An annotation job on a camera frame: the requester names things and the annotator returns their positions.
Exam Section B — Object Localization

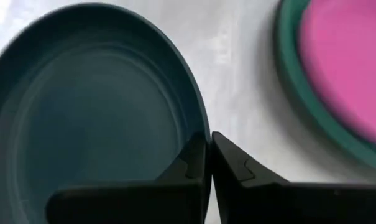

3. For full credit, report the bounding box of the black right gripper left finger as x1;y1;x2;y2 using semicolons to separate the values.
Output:
45;132;212;224

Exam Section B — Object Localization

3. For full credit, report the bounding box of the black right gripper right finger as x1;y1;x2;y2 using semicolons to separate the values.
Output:
211;131;376;224

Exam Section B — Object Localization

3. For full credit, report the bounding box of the slate grey plastic plate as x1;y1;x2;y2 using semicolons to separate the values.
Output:
0;2;212;224

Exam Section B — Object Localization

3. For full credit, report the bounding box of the teal opaque plastic plate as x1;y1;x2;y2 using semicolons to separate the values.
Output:
273;0;376;170

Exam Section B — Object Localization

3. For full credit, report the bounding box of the pink opaque plastic plate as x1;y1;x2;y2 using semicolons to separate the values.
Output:
298;0;376;149

